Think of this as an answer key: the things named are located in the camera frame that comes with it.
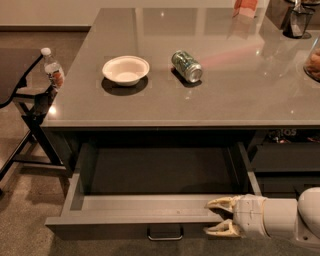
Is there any orange pink carton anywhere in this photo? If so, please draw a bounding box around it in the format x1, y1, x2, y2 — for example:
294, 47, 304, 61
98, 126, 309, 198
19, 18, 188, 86
233, 0, 258, 18

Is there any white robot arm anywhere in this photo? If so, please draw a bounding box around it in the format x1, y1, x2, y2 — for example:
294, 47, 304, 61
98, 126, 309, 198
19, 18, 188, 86
204, 187, 320, 252

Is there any clear water bottle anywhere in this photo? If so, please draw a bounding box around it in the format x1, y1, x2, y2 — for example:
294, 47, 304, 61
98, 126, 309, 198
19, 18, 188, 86
41, 48, 65, 89

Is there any glass jar with snacks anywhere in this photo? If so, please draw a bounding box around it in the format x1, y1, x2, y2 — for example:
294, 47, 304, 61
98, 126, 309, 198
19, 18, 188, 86
303, 36, 320, 83

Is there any dark drawer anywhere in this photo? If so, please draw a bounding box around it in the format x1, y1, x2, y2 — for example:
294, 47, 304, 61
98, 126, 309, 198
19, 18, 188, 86
247, 128, 320, 173
45, 142, 259, 241
256, 173, 320, 199

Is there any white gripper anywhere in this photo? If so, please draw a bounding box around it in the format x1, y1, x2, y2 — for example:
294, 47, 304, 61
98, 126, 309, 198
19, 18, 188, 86
204, 194, 268, 238

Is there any dark counter cabinet frame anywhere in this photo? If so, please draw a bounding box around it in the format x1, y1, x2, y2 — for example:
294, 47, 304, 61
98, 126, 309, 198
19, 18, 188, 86
39, 125, 320, 178

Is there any dark metal container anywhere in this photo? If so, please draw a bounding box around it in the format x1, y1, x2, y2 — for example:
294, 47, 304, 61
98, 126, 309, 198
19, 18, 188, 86
282, 0, 315, 39

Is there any white paper bowl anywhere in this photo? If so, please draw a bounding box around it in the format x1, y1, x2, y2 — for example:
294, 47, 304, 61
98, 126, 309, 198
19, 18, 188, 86
102, 56, 150, 86

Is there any green soda can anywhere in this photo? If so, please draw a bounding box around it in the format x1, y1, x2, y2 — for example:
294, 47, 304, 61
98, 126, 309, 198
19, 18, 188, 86
171, 50, 203, 83

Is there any dark chair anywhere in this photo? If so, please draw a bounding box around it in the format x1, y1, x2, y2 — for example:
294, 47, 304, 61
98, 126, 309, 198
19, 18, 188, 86
0, 48, 62, 179

